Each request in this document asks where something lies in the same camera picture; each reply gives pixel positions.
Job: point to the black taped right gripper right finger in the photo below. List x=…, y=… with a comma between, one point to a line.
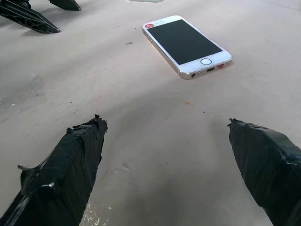
x=265, y=160

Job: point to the finger of the black ribbed left gripper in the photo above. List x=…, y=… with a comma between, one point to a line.
x=67, y=4
x=28, y=18

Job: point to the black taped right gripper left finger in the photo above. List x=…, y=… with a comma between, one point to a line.
x=58, y=174

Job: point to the white gold smartphone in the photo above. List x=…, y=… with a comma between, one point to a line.
x=185, y=44

